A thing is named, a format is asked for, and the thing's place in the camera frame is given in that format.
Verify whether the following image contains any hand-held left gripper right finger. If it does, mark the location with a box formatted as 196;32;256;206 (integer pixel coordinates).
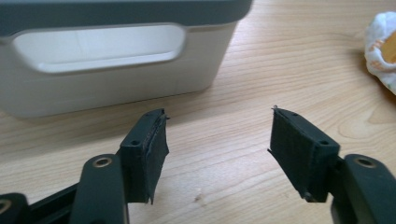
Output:
267;105;396;224

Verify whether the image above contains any white plastic storage bin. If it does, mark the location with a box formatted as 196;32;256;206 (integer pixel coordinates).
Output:
0;0;254;119

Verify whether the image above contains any white patterned crumpled cloth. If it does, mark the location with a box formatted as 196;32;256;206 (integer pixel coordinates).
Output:
363;11;396;96

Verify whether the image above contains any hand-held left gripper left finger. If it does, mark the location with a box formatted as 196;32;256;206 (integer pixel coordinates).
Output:
68;107;170;224

